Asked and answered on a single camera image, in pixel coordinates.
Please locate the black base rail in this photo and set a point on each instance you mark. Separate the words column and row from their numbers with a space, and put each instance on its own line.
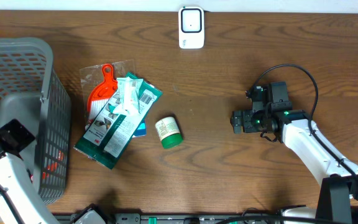
column 137, row 217

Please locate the grey plastic basket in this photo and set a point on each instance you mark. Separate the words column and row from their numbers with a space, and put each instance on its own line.
column 31, row 92

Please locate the pale green small packet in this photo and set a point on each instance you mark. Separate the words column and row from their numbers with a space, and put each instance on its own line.
column 128, row 91

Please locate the green packaged item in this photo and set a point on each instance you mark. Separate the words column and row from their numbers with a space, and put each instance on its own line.
column 109, row 134

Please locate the white barcode scanner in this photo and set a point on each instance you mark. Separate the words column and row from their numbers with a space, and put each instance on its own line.
column 191, row 27

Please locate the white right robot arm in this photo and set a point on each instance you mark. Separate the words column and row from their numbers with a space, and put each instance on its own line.
column 292, row 128

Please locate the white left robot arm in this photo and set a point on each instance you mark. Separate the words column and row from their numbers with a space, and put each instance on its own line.
column 19, row 202

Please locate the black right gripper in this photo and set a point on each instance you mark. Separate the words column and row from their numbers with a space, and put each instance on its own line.
column 238, row 121

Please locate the white jar green lid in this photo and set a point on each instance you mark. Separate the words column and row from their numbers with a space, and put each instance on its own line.
column 169, row 133

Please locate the red packaged item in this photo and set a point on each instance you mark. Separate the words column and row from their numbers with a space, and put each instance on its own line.
column 99, row 83

